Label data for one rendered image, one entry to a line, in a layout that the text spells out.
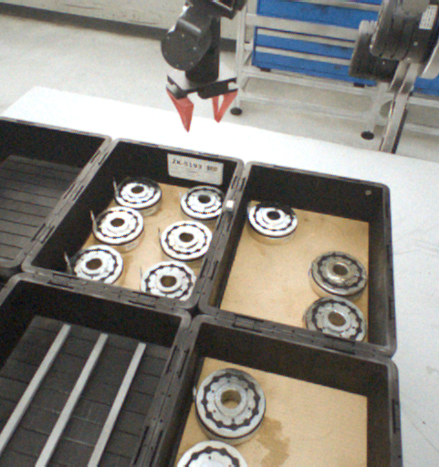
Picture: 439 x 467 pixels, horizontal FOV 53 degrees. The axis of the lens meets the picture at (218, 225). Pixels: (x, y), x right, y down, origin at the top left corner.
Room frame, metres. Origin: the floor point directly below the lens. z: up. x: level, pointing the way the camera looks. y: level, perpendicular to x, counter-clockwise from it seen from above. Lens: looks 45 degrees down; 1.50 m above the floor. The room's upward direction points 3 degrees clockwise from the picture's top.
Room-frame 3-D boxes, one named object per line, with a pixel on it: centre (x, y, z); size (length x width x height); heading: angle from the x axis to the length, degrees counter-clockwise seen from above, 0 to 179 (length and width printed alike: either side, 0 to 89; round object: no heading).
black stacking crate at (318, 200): (0.54, -0.16, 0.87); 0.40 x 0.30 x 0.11; 168
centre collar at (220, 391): (0.27, -0.03, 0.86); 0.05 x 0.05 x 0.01
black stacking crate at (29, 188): (0.67, 0.43, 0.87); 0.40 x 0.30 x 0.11; 168
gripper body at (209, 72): (0.69, 0.04, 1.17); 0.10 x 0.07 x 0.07; 123
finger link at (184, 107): (0.68, 0.05, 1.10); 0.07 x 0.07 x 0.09; 33
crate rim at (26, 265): (0.60, 0.13, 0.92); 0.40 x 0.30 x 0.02; 168
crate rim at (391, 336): (0.54, -0.16, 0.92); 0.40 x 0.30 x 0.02; 168
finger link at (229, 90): (0.70, 0.02, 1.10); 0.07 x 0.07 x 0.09; 33
